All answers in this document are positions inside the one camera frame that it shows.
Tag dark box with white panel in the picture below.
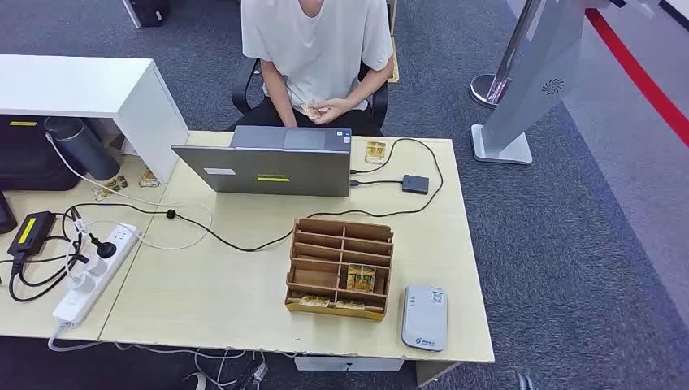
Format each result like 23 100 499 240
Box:
120 0 172 29

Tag black plug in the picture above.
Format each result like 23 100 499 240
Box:
89 232 118 259

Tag wooden board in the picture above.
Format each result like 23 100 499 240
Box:
387 0 401 85

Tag wooden card organizer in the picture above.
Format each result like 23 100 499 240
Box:
284 216 395 323

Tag chrome stanchion post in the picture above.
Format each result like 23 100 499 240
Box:
469 0 542 109

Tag black adapter with yellow label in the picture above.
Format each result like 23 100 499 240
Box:
6 210 57 257

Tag tangled black adapter cord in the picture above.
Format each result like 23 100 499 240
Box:
0 204 90 304

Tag white desk shelf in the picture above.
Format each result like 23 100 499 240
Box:
0 54 190 185

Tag long black power cable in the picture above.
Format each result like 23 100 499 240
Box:
62 137 444 253

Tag black office chair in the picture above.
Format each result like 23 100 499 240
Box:
231 54 390 130

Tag dark grey thermos bottle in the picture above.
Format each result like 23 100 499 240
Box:
44 116 121 181

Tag grey laptop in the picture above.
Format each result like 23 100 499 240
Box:
171 125 353 198

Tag small black hub box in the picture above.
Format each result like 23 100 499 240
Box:
401 173 431 196

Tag grey kiosk stand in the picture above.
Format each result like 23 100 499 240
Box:
470 0 612 165

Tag person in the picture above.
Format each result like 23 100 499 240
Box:
228 0 395 137

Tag white box under desk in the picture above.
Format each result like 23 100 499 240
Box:
294 355 405 372

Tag person's left hand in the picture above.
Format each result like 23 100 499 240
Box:
314 97 352 126

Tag black device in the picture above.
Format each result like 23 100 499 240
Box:
0 191 18 235

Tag thin white cable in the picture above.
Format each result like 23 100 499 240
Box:
45 132 215 251

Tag white power strip cord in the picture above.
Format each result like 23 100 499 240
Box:
47 322 249 361

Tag white power strip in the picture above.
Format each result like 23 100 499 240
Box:
52 223 142 327

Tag grey card reader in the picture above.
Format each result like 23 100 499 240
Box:
401 284 449 353

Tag white cable loops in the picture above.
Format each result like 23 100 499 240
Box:
183 349 271 390

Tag black bag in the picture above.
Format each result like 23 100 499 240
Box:
0 114 85 192

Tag person's right hand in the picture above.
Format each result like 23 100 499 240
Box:
290 101 319 128

